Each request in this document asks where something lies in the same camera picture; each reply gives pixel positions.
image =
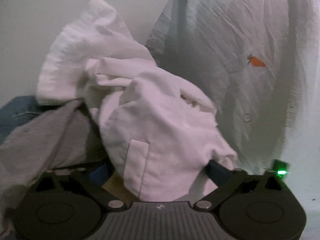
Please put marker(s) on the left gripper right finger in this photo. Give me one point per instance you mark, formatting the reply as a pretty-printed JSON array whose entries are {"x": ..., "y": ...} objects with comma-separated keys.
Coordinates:
[{"x": 238, "y": 181}]

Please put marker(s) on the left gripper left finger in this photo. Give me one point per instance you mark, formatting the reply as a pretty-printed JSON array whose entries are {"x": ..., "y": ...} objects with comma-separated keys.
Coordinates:
[{"x": 87, "y": 180}]

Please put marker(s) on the white trousers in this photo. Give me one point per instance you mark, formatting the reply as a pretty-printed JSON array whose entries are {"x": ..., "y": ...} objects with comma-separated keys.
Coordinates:
[{"x": 158, "y": 129}]

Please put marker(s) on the grey garment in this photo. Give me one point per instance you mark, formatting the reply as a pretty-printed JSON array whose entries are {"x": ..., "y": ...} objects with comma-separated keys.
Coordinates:
[{"x": 59, "y": 138}]

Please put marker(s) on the carrot print light quilt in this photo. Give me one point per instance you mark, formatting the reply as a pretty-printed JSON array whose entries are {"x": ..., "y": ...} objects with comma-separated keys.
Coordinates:
[{"x": 258, "y": 61}]

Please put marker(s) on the blue denim jeans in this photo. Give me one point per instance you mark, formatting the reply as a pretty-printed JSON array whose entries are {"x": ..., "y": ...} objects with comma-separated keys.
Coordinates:
[{"x": 17, "y": 112}]

